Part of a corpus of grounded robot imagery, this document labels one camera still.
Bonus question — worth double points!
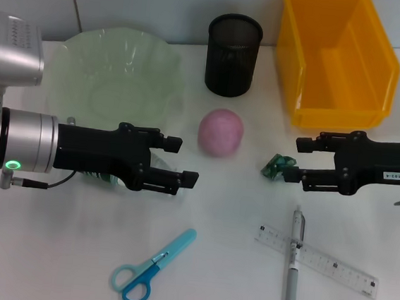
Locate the pale green glass fruit plate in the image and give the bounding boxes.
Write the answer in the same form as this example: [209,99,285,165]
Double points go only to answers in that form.
[40,20,193,145]

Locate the blue sheathed scissors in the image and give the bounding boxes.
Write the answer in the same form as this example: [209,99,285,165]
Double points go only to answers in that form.
[110,221,199,300]

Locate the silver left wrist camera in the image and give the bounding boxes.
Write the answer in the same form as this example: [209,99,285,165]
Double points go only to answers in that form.
[0,9,50,99]

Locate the transparent plastic ruler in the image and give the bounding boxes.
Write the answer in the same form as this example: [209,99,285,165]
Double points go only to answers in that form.
[249,224,384,300]

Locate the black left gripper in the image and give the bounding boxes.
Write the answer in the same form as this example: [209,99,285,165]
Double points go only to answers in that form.
[51,116,204,198]

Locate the green plastic wrapper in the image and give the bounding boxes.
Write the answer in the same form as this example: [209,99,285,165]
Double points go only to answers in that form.
[259,151,298,183]

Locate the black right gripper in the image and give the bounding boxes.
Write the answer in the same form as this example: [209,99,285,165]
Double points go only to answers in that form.
[281,124,400,202]

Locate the yellow plastic bin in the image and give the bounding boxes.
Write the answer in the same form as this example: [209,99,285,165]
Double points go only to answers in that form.
[268,0,400,138]

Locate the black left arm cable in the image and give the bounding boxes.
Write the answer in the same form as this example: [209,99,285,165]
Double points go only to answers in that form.
[0,164,78,197]

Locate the clear green-label water bottle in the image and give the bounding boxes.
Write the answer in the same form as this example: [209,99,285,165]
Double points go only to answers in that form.
[75,144,180,198]

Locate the black mesh pen holder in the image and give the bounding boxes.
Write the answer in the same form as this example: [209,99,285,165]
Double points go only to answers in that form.
[202,11,265,100]

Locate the pink peach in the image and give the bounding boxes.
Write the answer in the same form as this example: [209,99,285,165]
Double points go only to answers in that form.
[195,106,246,160]

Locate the grey retractable pen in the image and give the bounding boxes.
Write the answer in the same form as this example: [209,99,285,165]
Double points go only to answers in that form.
[283,203,309,300]

